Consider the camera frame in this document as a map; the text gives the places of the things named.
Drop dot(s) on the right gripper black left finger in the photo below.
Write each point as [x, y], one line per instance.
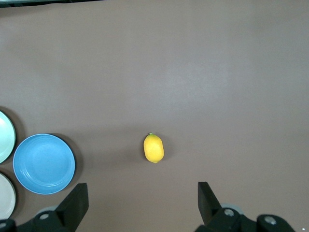
[72, 205]

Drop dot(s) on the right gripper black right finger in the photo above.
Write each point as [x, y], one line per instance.
[208, 205]

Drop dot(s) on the yellow lemon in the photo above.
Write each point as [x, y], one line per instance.
[153, 148]

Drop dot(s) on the blue round plate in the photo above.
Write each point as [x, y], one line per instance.
[43, 164]

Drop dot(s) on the beige pink round plate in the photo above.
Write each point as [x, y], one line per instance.
[6, 195]

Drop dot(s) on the pale green round plate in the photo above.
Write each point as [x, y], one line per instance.
[6, 137]

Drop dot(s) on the black table edge rail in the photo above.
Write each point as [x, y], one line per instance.
[14, 9]

